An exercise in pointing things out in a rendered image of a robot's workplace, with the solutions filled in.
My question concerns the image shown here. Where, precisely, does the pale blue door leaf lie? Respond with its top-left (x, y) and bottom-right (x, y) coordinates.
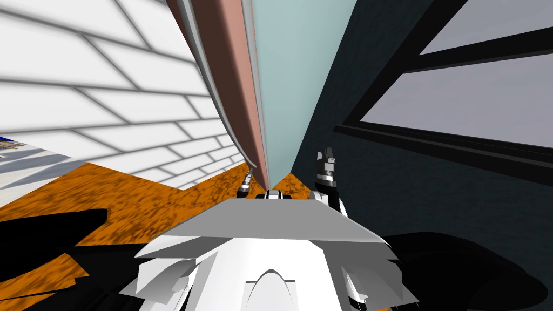
top-left (251, 0), bottom-right (358, 191)

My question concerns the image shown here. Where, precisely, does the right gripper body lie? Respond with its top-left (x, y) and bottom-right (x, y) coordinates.
top-left (316, 159), bottom-right (338, 178)

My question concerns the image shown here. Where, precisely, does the black framed window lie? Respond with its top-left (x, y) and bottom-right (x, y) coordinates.
top-left (333, 0), bottom-right (553, 187)

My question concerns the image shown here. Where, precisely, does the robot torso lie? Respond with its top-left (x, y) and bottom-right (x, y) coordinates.
top-left (118, 190), bottom-right (420, 311)

